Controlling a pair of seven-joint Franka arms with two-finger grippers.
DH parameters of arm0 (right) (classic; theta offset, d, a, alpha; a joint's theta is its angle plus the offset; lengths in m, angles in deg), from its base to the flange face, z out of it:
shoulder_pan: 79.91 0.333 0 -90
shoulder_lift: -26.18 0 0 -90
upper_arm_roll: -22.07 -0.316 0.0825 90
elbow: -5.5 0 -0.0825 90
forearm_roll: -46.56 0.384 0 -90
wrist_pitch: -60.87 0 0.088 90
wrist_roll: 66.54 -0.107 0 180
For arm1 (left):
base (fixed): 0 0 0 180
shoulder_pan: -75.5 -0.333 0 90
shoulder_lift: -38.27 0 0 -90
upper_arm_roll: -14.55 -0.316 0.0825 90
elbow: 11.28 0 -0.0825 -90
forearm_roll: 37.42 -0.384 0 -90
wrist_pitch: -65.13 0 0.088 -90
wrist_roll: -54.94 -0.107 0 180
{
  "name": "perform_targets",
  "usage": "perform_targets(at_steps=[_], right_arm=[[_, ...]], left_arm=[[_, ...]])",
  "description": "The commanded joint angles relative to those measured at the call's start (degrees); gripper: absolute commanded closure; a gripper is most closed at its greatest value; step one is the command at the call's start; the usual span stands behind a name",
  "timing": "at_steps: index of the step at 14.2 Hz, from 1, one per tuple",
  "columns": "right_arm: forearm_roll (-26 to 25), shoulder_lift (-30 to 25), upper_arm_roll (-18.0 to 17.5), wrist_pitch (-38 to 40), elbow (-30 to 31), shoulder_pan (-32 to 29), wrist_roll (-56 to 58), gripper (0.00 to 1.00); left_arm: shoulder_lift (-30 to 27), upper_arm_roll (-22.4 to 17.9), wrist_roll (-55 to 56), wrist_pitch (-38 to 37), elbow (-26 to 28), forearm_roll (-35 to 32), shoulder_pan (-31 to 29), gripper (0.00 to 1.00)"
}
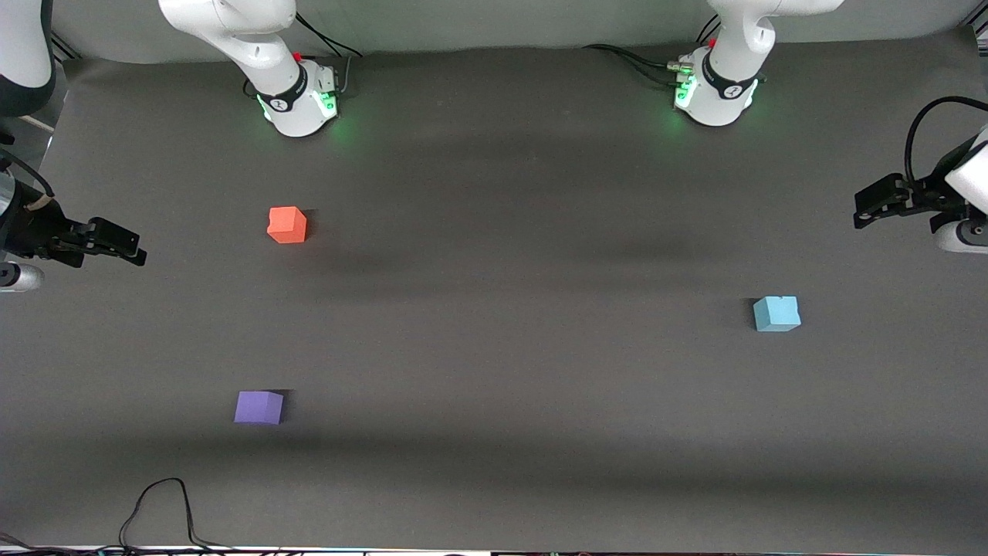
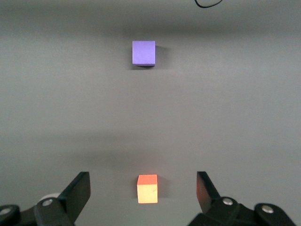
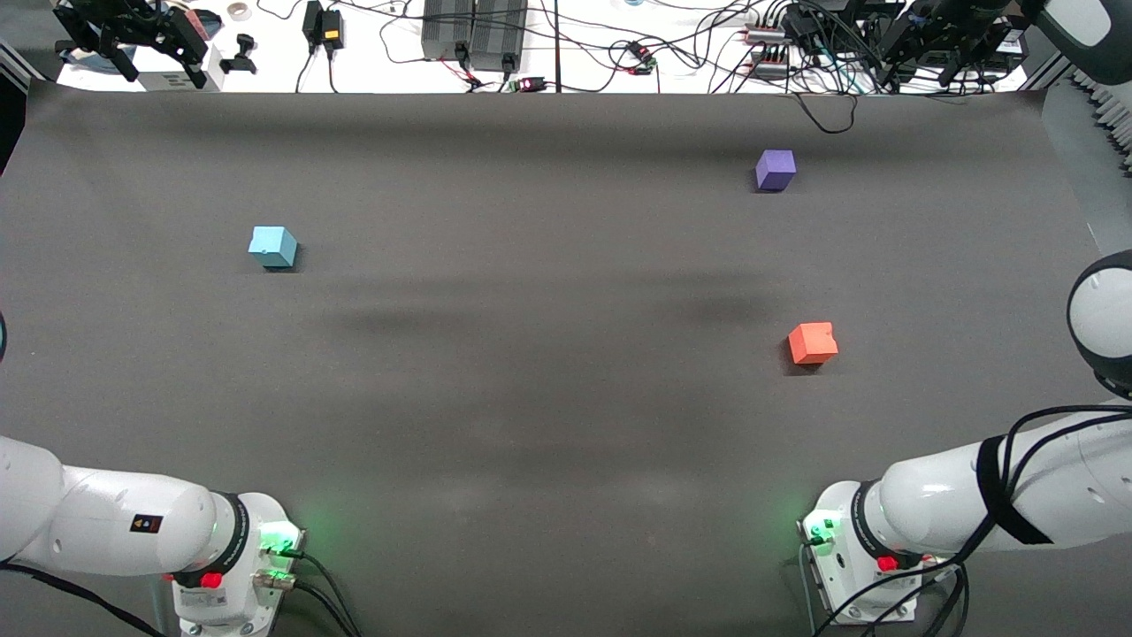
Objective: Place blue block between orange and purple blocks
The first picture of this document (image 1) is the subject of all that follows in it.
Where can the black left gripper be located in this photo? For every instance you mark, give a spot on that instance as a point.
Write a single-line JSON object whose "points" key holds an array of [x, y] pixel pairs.
{"points": [[928, 198]]}

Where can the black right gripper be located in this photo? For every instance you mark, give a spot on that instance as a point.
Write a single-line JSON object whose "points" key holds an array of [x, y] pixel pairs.
{"points": [[38, 232]]}

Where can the light blue foam block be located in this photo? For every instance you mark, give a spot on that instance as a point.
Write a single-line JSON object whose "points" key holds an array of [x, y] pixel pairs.
{"points": [[776, 313]]}

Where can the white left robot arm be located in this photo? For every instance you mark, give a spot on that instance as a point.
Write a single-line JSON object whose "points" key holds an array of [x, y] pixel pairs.
{"points": [[729, 69]]}

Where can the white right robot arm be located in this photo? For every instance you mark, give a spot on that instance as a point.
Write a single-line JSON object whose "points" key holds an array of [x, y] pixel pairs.
{"points": [[231, 31]]}

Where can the orange foam block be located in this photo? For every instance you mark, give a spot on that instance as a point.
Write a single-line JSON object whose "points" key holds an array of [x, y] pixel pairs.
{"points": [[286, 225]]}

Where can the purple foam block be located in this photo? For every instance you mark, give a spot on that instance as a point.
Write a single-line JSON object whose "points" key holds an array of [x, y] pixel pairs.
{"points": [[258, 408]]}

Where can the dark grey table mat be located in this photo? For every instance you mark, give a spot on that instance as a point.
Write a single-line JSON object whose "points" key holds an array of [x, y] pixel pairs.
{"points": [[494, 386]]}

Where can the aluminium frame rail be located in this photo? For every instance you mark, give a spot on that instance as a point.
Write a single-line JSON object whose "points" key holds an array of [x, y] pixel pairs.
{"points": [[66, 51]]}

